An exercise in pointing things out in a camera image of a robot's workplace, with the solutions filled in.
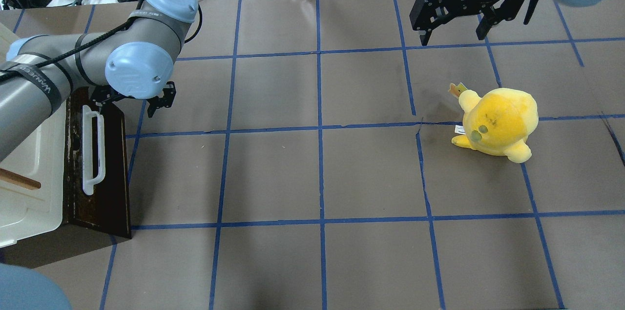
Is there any white drawer handle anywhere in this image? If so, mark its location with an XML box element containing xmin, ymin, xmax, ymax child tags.
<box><xmin>81</xmin><ymin>105</ymin><xmax>106</xmax><ymax>196</ymax></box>

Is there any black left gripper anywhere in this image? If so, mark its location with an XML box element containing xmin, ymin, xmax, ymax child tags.
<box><xmin>89</xmin><ymin>83</ymin><xmax>177</xmax><ymax>118</ymax></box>

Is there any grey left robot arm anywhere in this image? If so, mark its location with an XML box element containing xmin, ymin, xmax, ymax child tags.
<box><xmin>0</xmin><ymin>0</ymin><xmax>199</xmax><ymax>159</ymax></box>

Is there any yellow plush toy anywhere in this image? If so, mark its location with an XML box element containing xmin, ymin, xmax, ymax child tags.
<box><xmin>449</xmin><ymin>83</ymin><xmax>540</xmax><ymax>164</ymax></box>

